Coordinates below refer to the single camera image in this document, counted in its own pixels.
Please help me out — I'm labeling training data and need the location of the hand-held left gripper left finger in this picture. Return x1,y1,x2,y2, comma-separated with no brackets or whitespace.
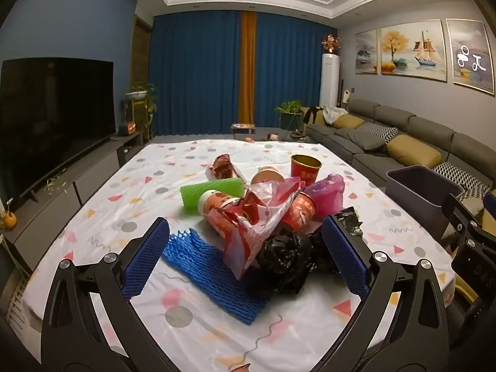
41,217,171,372

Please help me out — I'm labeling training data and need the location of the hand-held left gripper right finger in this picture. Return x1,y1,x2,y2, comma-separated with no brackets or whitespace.
321,215,452,372

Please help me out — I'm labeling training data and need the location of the dark grey plastic bin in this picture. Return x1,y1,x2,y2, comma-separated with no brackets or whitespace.
385,165,465,241

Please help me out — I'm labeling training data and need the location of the white red printed paper cup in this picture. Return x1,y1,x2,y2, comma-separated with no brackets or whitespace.
251,166,285,187
197,190,243,221

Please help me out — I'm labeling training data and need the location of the red paper cup gold rim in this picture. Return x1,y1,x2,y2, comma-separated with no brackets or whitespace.
290,154,322,183

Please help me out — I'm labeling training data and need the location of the large grey beige pillow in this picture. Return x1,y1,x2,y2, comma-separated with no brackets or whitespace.
461,197,489,221

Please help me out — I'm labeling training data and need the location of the houndstooth pillow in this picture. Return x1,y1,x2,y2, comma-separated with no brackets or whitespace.
356,122,400,140
432,162,491,198

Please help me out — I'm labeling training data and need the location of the white patterned tablecloth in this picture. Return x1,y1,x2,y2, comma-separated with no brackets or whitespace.
21,138,456,372

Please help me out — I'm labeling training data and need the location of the black plastic bag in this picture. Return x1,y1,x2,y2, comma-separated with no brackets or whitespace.
246,207,365,295

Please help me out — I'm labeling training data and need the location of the red paper cup white rim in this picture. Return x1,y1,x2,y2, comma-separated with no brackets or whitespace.
281,192,317,233

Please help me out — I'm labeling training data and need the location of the pink plastic bag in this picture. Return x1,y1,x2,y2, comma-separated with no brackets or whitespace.
304,174,345,210

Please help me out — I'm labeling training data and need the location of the blue foam net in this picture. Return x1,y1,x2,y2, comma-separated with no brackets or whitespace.
162,229,270,326

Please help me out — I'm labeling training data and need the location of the green foam net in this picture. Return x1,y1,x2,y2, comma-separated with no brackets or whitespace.
180,178,246,213

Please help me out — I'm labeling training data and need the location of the large mustard pillow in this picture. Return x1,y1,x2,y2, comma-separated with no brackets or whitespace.
386,135,442,168

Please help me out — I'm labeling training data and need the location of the grey sofa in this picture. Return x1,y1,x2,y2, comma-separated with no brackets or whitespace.
302,99,496,202

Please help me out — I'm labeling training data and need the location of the red white plastic bag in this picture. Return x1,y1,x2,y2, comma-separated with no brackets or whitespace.
211,178,303,280

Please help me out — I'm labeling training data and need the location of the grey television cabinet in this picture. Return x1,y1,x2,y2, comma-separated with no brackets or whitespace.
0,132,144,249

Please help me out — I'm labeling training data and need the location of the red foil snack packet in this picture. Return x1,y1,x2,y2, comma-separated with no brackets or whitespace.
209,154,243,181

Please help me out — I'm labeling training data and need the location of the flat grey pillow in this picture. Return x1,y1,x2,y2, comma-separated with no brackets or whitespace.
335,128,384,152

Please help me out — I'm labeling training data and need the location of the small mustard pillow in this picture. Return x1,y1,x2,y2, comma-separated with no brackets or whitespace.
333,115,365,129

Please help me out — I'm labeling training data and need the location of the dark grey coffee table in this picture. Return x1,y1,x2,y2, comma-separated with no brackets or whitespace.
153,124,322,146

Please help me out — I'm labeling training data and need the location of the white cloth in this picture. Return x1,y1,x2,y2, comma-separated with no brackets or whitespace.
323,106,347,125

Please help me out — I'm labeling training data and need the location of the gold plant stand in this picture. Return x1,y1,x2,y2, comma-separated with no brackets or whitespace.
130,100,153,140

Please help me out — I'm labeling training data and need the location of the black garment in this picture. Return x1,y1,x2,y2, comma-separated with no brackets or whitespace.
304,106,328,125

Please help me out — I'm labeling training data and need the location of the green plant in dark pot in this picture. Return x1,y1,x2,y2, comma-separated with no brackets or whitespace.
275,100,303,140

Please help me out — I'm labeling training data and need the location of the framed purple abstract painting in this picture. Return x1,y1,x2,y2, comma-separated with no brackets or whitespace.
445,19,496,95

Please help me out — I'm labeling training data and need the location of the black flat television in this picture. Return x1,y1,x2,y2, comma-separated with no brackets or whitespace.
0,57,117,202

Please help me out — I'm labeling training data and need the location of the trailing plant in white bowl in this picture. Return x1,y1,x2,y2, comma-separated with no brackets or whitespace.
126,82,159,140

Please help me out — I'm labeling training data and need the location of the wide tree and ship painting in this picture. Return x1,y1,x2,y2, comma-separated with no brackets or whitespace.
380,19,448,83

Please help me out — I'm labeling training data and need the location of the white standing air conditioner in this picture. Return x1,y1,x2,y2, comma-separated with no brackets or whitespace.
320,53,341,109

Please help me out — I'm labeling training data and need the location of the blue curtain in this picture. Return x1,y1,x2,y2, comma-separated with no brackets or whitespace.
254,12,338,128
149,11,243,137

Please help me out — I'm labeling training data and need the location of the small framed landscape painting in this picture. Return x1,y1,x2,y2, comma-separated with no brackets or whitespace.
354,29,378,75

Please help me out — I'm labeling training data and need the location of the orange curtain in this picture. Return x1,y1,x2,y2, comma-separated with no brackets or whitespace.
237,11,258,125

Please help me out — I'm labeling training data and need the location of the red gold flower decoration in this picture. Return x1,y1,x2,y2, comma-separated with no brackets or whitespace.
321,33,341,54

